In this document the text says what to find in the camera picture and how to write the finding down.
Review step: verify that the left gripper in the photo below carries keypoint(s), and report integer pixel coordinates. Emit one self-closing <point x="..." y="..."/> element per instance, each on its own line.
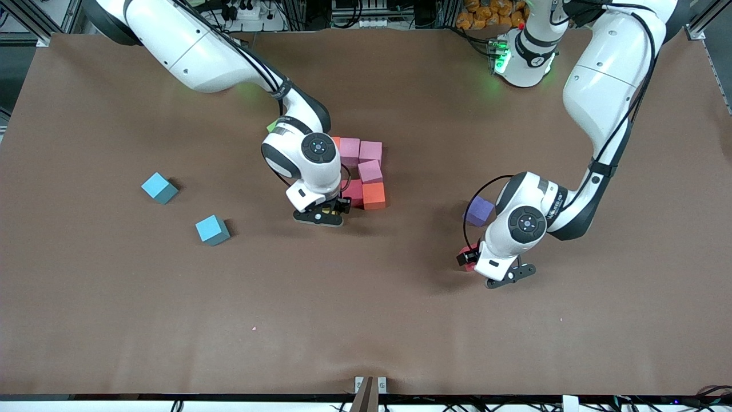
<point x="472" y="252"/>

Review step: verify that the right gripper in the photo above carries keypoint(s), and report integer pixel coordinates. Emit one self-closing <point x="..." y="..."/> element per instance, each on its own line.
<point x="342" y="204"/>

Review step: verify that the red foam block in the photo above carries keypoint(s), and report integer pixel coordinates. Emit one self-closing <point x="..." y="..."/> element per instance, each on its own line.
<point x="470" y="268"/>
<point x="354" y="192"/>

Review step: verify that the pink foam block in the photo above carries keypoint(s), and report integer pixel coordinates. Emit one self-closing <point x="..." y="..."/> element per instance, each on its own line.
<point x="370" y="171"/>
<point x="350" y="150"/>
<point x="372" y="151"/>

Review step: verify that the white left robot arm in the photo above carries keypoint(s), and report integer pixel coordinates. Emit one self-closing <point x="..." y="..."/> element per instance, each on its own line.
<point x="526" y="223"/>

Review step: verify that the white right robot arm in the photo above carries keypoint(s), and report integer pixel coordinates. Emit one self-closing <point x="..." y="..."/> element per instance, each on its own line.
<point x="318" y="149"/>

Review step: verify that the purple foam block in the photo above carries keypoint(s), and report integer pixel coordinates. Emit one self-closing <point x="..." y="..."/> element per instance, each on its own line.
<point x="477" y="212"/>

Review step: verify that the green foam block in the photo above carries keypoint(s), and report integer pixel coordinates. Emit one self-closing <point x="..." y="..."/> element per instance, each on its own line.
<point x="271" y="126"/>

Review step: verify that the blue foam block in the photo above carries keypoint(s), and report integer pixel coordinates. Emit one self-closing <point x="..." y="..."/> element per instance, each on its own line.
<point x="159" y="187"/>
<point x="212" y="230"/>

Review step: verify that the brown table cover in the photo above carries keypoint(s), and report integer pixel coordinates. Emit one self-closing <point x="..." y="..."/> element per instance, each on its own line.
<point x="343" y="343"/>

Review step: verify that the white electrical box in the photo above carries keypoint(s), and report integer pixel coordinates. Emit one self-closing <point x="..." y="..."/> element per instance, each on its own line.
<point x="366" y="23"/>

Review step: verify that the white power strip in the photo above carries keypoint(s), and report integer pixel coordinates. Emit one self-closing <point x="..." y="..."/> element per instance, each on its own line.
<point x="246" y="11"/>

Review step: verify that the bag of orange items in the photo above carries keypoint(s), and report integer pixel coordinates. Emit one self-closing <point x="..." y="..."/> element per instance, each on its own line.
<point x="486" y="14"/>

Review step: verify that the metal table edge bracket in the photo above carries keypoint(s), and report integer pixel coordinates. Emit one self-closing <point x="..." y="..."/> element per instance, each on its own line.
<point x="369" y="395"/>

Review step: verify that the aluminium frame rail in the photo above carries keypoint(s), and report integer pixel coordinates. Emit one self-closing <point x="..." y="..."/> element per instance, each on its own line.
<point x="28" y="38"/>
<point x="709" y="16"/>

